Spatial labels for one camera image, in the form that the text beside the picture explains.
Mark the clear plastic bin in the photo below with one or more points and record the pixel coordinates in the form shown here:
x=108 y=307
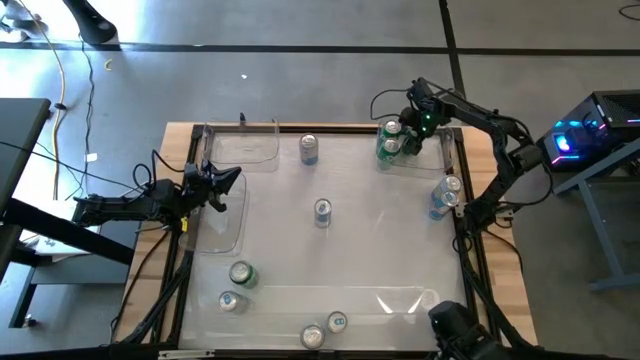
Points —
x=225 y=230
x=435 y=160
x=245 y=155

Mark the white floor tag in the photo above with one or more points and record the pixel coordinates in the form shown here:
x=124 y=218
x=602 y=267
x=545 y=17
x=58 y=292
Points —
x=91 y=157

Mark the metal furniture caster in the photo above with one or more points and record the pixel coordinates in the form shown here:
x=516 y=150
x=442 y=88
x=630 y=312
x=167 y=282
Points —
x=30 y=321

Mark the black desk top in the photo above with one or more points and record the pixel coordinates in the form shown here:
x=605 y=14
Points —
x=20 y=140

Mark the black chair foot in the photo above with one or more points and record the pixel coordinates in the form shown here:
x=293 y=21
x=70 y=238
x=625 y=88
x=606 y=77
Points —
x=92 y=25

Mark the silver frame bracket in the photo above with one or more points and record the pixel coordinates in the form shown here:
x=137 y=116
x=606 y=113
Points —
x=187 y=354

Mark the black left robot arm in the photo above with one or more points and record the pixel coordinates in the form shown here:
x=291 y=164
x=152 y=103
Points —
x=125 y=205

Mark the yellow floor scrap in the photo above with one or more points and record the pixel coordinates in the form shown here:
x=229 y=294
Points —
x=108 y=64

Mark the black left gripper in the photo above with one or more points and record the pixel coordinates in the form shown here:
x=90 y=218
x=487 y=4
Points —
x=200 y=185

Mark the small black frame clamp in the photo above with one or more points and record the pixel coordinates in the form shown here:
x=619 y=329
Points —
x=242 y=119

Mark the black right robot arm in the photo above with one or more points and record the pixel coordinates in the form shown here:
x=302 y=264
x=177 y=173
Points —
x=500 y=130

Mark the grey low shelf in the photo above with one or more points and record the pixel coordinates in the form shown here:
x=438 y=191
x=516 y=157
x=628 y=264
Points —
x=85 y=272

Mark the white paper sheets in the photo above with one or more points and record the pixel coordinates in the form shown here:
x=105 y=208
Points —
x=45 y=246

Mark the RGB lit computer tower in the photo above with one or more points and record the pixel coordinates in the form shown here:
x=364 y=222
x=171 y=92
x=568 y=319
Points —
x=615 y=110

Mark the green Sprite can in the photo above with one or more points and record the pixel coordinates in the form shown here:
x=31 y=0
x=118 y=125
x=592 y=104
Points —
x=392 y=128
x=390 y=147
x=242 y=273

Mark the light blue Red Bull can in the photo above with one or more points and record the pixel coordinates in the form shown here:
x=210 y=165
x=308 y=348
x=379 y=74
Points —
x=337 y=321
x=445 y=200
x=230 y=301
x=322 y=210

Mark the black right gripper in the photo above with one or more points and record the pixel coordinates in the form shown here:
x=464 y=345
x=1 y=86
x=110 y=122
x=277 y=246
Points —
x=427 y=107

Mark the black desk support beam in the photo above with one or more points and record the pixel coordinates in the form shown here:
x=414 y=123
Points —
x=65 y=230

